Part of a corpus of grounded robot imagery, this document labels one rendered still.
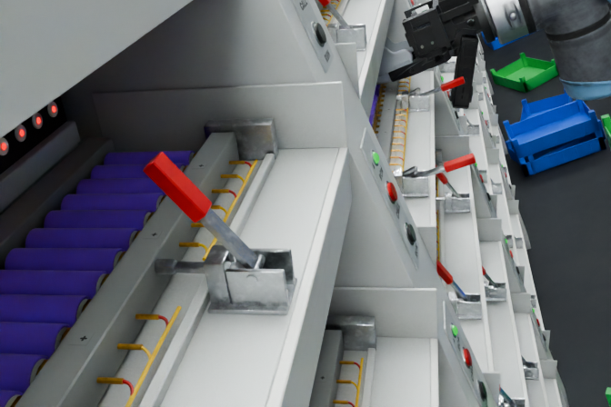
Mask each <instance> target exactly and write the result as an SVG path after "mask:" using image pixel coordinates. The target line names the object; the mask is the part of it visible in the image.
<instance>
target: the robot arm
mask: <svg viewBox="0 0 611 407"><path fill-rule="evenodd" d="M608 3H610V4H611V0H430V1H428V2H425V3H423V4H421V5H418V6H416V7H413V8H411V9H409V10H407V11H404V13H405V16H406V19H404V20H403V22H402V24H403V27H404V28H405V30H406V33H405V36H406V40H407V41H406V40H405V41H401V42H398V43H394V42H392V41H391V40H390V39H389V38H388V37H387V38H386V43H385V47H384V52H383V56H382V61H381V65H380V69H379V74H378V78H377V82H376V85H378V84H386V83H390V82H394V81H397V80H400V79H404V78H407V77H409V76H412V75H415V74H419V73H421V72H423V71H425V70H426V69H429V68H433V67H436V66H438V65H440V64H443V63H445V62H447V61H448V60H450V59H451V57H452V56H453V57H456V68H455V74H454V80H455V79H457V78H459V77H461V76H463V77H464V79H465V83H464V84H461V85H459V86H456V87H454V88H451V89H450V90H449V100H450V102H452V106H453V108H460V109H468V107H469V103H471V102H472V96H473V86H472V83H473V77H474V71H475V65H476V54H477V48H478V41H479V40H478V36H477V35H476V34H477V33H480V32H483V34H484V36H485V39H486V42H487V43H491V42H493V41H495V40H496V39H495V37H497V38H498V40H499V43H500V44H501V45H503V44H505V43H508V42H510V41H513V40H515V39H517V38H519V37H522V36H525V35H530V34H532V33H534V32H536V31H539V30H542V29H545V32H546V37H547V40H548V43H549V45H550V48H551V51H552V54H553V57H554V59H555V62H556V67H557V70H558V72H559V75H560V77H559V80H560V81H561V82H562V84H563V86H564V88H565V90H566V93H567V95H568V96H570V97H571V98H573V99H576V100H582V101H591V100H598V99H602V98H606V97H608V96H611V9H609V7H608ZM424 5H428V7H429V9H428V10H427V9H426V10H424V11H422V12H421V13H419V14H418V13H417V12H415V13H412V11H414V10H416V9H417V8H420V7H422V6H424ZM469 19H474V21H472V20H470V21H469V22H467V21H468V20H469Z"/></svg>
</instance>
